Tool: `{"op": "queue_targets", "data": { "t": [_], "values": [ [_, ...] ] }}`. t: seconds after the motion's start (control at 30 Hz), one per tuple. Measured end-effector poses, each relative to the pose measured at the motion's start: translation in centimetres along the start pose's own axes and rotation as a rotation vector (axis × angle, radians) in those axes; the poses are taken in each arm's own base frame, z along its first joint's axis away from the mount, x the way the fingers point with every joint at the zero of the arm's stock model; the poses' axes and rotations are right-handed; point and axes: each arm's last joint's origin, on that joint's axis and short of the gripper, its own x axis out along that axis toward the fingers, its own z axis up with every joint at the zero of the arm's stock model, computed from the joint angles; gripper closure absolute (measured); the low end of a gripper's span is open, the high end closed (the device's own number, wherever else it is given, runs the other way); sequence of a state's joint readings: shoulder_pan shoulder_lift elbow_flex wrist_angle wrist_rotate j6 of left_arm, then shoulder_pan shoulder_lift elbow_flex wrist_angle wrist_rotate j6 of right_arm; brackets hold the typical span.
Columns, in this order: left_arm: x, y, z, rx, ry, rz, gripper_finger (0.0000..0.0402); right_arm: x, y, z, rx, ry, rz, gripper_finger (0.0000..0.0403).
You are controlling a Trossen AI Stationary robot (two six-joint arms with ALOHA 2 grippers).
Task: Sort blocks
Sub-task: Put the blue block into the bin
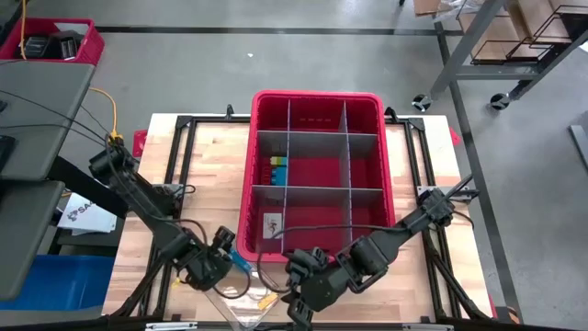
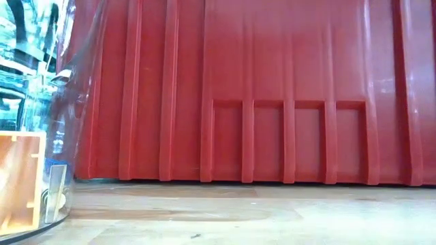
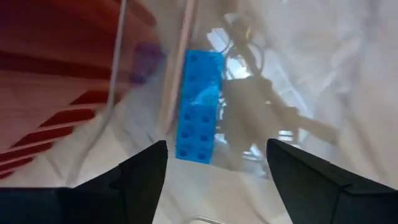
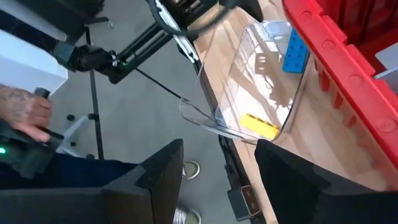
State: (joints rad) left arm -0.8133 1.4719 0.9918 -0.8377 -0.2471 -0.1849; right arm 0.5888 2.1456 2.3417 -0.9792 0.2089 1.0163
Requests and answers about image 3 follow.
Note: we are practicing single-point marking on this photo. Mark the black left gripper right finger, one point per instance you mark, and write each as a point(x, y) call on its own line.
point(335, 205)

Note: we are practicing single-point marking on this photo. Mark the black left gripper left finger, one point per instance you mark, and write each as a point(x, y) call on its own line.
point(93, 205)

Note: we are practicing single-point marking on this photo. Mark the clear plastic container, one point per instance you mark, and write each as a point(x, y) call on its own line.
point(311, 77)

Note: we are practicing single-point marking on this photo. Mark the large red plastic bin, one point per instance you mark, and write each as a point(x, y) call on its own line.
point(46, 62)

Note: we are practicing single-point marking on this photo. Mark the large blue toy block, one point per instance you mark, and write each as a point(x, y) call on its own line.
point(199, 109)

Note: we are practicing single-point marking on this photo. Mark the purple toy block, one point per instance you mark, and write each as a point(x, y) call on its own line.
point(146, 62)

